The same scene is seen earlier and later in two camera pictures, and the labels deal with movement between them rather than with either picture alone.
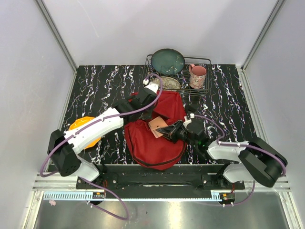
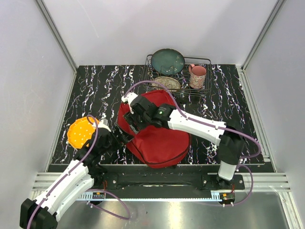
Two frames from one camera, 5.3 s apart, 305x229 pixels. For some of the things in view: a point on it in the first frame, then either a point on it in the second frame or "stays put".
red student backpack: (161, 152) stays put
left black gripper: (149, 115) → (125, 136)
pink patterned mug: (197, 75) stays put
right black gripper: (170, 132) → (130, 120)
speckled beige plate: (168, 83) stays put
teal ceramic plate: (167, 61) stays put
